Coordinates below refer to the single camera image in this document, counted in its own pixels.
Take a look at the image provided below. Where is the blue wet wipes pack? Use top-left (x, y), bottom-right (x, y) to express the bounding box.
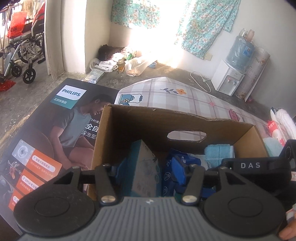
top-left (160, 149), bottom-right (216, 200)

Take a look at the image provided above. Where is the black Philips foot-bath box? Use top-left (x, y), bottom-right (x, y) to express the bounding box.
top-left (1, 78), bottom-right (118, 234)

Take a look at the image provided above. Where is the blue water jug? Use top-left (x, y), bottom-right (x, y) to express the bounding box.
top-left (226, 36), bottom-right (255, 72)

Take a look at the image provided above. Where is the blue checkered towel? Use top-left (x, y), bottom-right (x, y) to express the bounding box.
top-left (204, 144), bottom-right (235, 169)

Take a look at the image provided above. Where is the white water dispenser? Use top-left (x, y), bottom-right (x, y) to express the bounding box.
top-left (211, 60), bottom-right (244, 96)

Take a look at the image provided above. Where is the pile of bags on floor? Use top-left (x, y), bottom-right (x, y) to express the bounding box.
top-left (84, 45), bottom-right (157, 84)

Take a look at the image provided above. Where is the wheelchair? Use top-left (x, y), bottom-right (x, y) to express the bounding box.
top-left (1, 2), bottom-right (46, 84)

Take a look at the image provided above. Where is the person's right hand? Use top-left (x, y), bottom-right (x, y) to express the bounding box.
top-left (279, 221), bottom-right (296, 240)

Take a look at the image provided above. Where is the floral teal curtain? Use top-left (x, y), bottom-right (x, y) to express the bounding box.
top-left (111, 0), bottom-right (241, 59)

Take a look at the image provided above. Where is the white tied plastic bag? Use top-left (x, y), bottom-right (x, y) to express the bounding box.
top-left (263, 137), bottom-right (283, 157)

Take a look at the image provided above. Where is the plaid cartoon bed sheet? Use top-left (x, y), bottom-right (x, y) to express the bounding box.
top-left (115, 77), bottom-right (270, 138)

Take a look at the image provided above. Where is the pink wet wipes pack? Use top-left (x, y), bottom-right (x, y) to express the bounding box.
top-left (267, 120), bottom-right (286, 146)

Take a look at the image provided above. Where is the brown cardboard box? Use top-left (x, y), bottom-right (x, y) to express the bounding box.
top-left (86, 104), bottom-right (269, 202)

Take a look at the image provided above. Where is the rolled floral mat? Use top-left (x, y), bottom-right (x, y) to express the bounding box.
top-left (235, 47), bottom-right (270, 101)

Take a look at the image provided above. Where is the white power cable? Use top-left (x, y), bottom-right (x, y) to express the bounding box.
top-left (189, 70), bottom-right (212, 93)

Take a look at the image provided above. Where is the red plastic bag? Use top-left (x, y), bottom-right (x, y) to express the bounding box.
top-left (7, 11), bottom-right (27, 39)

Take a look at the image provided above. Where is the blue mask box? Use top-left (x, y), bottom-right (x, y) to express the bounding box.
top-left (120, 140), bottom-right (162, 197)

